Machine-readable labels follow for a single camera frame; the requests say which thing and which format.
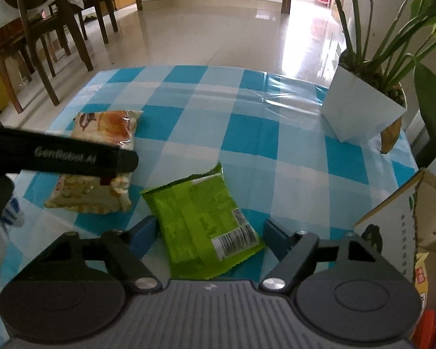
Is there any cardboard box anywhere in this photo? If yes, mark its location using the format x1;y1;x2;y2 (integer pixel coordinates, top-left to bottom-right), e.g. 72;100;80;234
353;168;436;349

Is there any white plant pot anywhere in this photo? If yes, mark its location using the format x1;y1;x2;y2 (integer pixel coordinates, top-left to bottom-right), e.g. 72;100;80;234
319;63;408;143

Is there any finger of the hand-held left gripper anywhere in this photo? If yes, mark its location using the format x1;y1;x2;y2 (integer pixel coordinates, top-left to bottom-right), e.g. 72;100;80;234
118;148;139;174

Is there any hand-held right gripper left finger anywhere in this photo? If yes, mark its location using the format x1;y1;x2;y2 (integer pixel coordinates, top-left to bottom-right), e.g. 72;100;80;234
45;216;163;293

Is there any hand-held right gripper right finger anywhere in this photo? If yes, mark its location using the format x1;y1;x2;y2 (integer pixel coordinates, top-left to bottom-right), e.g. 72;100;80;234
259;218;380;293

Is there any white blue snack packet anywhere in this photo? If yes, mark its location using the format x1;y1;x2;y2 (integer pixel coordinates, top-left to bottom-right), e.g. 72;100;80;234
0;195;25;270

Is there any blue checkered tablecloth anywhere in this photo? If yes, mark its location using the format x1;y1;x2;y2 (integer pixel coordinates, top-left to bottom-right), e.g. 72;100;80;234
0;65;421;349

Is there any green leafy plant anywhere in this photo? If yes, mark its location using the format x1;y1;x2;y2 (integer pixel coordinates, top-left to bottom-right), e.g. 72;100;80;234
201;0;436;223

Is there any green snack packet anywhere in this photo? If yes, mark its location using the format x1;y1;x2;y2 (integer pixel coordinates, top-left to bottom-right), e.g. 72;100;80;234
140;163;267;281

